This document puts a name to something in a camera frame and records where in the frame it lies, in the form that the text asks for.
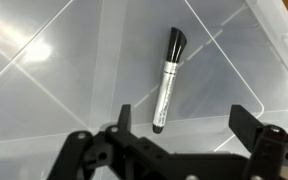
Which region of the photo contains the clear plastic storage bin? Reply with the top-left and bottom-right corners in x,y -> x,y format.
0,0 -> 288,180

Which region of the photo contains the black and silver marker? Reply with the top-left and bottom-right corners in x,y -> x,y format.
151,26 -> 188,135

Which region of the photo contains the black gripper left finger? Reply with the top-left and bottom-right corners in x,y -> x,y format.
46,103 -> 172,180

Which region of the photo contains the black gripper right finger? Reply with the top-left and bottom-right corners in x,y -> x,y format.
228,104 -> 288,180

